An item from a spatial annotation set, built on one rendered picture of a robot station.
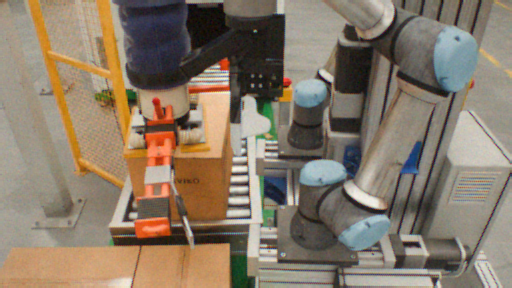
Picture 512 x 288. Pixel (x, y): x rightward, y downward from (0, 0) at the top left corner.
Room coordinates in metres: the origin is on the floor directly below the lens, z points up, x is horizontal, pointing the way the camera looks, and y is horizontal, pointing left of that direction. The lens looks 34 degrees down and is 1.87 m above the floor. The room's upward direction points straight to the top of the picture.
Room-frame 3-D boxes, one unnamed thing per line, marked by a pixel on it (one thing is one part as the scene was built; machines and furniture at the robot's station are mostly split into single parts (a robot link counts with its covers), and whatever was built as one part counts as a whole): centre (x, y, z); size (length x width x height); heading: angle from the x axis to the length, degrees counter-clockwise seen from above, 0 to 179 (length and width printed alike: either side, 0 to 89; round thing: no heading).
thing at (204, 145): (1.25, 0.22, 1.15); 0.34 x 0.10 x 0.05; 9
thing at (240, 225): (1.28, 0.31, 0.58); 0.70 x 0.03 x 0.06; 93
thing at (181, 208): (0.71, 0.18, 1.26); 0.31 x 0.03 x 0.05; 22
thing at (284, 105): (1.88, -0.16, 0.50); 0.07 x 0.07 x 1.00; 3
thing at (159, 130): (0.99, 0.28, 1.26); 0.10 x 0.08 x 0.06; 99
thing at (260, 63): (0.57, 0.00, 1.66); 0.09 x 0.08 x 0.12; 87
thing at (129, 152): (1.22, 0.41, 1.15); 0.34 x 0.10 x 0.05; 9
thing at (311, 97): (1.31, -0.20, 1.20); 0.13 x 0.12 x 0.14; 147
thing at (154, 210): (0.65, 0.23, 1.26); 0.08 x 0.07 x 0.05; 9
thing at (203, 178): (1.61, 0.33, 0.75); 0.60 x 0.40 x 0.40; 179
